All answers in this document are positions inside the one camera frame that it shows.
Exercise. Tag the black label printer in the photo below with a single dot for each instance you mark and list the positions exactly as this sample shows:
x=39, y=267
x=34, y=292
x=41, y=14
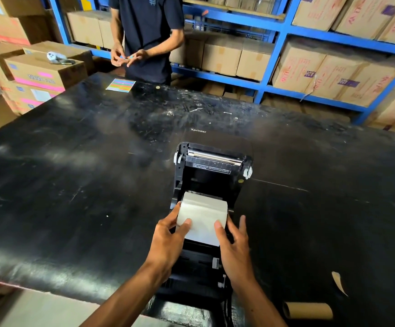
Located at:
x=211, y=173

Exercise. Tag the plain brown cardboard box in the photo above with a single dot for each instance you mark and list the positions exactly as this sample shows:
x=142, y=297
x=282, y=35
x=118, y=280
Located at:
x=222, y=57
x=253, y=62
x=187, y=47
x=85, y=28

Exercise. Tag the multicoloured sticker sheet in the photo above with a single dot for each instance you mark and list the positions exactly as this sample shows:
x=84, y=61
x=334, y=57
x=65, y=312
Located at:
x=120, y=85

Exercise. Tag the blue metal shelving rack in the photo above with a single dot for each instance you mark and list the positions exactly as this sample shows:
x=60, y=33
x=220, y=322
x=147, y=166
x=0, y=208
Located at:
x=282, y=28

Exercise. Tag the white tape dispenser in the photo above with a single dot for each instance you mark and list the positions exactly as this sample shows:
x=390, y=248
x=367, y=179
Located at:
x=57, y=57

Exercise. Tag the pile of pink-labelled cardboard boxes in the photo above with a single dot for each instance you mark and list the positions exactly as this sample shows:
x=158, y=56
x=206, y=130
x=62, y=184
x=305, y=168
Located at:
x=37, y=73

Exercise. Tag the white label paper roll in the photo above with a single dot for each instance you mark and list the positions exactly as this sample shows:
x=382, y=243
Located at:
x=202, y=214

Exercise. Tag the person's right middle finger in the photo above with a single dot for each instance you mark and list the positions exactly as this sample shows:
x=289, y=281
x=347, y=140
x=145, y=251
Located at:
x=242, y=225

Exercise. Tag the group of red-printed cardboard boxes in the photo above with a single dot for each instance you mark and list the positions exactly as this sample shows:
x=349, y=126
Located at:
x=337, y=76

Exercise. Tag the person's right hand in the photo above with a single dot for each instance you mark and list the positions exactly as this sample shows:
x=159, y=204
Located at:
x=235, y=258

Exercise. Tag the small blue label strip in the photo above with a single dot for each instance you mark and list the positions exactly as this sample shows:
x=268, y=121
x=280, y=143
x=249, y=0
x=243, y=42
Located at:
x=126, y=57

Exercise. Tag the empty brown cardboard tube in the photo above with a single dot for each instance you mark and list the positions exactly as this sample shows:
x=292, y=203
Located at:
x=308, y=310

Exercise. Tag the person's right forearm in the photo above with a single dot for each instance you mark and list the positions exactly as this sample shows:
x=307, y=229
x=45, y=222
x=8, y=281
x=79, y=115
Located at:
x=257, y=306

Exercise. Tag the curled brown paper strip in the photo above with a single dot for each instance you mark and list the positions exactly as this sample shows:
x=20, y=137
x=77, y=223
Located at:
x=338, y=282

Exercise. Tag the person's left hand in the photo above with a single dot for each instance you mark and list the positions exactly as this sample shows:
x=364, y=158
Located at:
x=165, y=245

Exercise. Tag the person's left forearm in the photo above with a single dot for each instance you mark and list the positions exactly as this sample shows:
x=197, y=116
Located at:
x=125, y=299

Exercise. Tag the person's right thumb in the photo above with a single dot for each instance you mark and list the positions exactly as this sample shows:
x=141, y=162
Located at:
x=220, y=231

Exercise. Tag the person's left thumb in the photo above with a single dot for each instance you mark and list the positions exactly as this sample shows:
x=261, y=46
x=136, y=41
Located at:
x=184, y=228

